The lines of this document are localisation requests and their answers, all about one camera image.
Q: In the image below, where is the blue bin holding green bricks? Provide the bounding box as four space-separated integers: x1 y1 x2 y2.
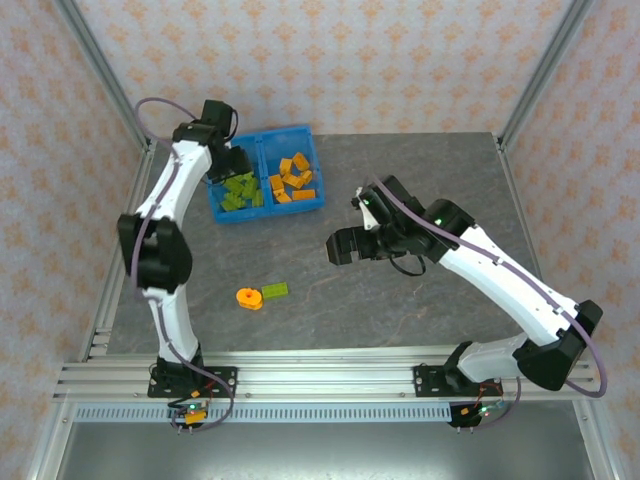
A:
204 132 274 226

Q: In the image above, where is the blue bin holding orange bricks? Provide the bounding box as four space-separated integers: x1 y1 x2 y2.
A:
257 124 327 217

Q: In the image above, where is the orange round lego piece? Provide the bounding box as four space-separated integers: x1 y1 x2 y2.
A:
235 286 265 311

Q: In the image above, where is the small circuit board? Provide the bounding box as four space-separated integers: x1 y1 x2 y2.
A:
171 398 209 427
459 398 507 427

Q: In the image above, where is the thin black cable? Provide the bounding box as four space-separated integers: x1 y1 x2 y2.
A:
388 252 428 277

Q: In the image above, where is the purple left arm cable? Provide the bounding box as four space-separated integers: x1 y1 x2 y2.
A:
130 96 236 431

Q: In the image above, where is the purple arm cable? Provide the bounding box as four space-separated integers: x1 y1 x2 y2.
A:
130 96 236 431
369 174 609 421

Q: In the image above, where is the aluminium front rail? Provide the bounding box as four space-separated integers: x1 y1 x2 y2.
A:
52 343 600 402

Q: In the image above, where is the aluminium side rail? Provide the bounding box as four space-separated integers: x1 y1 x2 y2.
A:
494 133 571 361
78 139 159 362

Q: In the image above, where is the aluminium frame post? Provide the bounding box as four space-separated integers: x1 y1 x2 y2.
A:
498 0 597 151
53 0 152 152

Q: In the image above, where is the grey slotted cable duct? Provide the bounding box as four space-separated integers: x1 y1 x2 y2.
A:
74 402 454 425

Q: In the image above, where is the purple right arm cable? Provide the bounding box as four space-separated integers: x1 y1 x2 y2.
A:
369 174 609 421

